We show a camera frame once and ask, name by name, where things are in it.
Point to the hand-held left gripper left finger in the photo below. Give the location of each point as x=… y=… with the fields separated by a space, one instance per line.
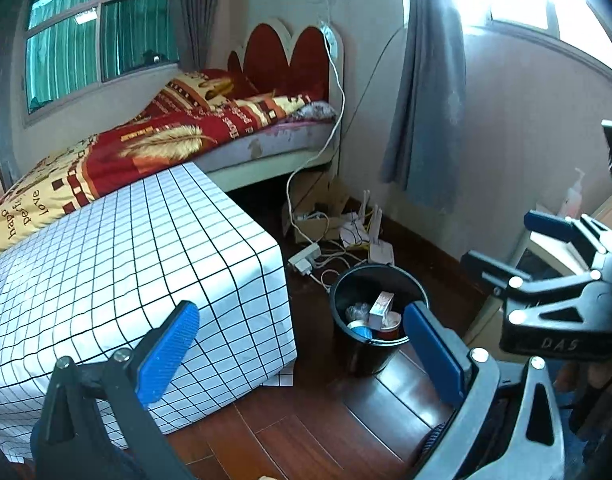
x=166 y=355

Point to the white side cabinet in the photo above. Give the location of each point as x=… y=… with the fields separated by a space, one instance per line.
x=541 y=245

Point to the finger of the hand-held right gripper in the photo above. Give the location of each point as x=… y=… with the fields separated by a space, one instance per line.
x=491 y=269
x=548 y=222

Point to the cardboard box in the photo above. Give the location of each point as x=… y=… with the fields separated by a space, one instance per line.
x=311 y=225

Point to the person's right hand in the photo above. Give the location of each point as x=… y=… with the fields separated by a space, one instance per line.
x=566 y=375

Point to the pump lotion bottle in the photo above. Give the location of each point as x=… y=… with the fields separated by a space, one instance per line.
x=573 y=195

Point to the white power strip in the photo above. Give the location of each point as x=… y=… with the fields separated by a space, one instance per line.
x=303 y=258

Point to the white bed with red headboard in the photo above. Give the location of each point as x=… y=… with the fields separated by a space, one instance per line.
x=286 y=135

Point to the grey blue curtain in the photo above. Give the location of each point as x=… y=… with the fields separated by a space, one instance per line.
x=426 y=100

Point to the dark small object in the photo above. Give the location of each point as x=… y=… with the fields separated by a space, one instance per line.
x=150 y=56

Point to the large window with green curtain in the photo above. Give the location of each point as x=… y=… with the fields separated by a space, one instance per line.
x=101 y=35

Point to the bed with red blanket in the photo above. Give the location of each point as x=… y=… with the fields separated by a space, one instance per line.
x=136 y=145

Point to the blue round container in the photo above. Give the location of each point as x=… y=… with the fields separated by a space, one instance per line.
x=358 y=331

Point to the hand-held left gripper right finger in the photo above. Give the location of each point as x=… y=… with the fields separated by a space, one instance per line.
x=433 y=355

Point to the floral pillow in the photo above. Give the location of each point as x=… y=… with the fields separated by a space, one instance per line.
x=313 y=110

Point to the table with checked white cloth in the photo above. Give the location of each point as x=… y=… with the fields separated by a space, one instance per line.
x=136 y=240

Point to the black trash bin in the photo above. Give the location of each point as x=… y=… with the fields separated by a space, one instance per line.
x=356 y=355

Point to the white router with antennas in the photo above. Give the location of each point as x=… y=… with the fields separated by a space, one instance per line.
x=378 y=250

